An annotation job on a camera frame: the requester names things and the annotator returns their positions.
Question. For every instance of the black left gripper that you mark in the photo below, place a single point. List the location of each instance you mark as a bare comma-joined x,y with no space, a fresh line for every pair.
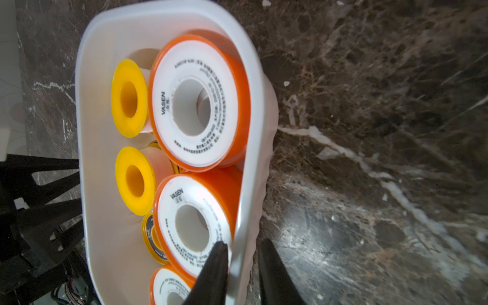
37,257

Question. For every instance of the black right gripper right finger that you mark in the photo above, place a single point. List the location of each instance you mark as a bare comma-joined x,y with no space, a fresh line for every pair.
276,286

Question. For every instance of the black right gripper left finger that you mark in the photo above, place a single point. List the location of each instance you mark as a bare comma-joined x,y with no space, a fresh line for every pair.
211,285

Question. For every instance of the orange white tape roll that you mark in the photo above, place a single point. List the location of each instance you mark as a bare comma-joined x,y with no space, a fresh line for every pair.
168,286
192,212
200,105

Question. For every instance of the white plastic storage box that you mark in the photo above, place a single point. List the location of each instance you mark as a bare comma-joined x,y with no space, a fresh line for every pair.
120,265

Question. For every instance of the yellow tape roll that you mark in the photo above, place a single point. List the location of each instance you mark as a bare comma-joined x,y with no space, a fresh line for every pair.
138,173
130,99

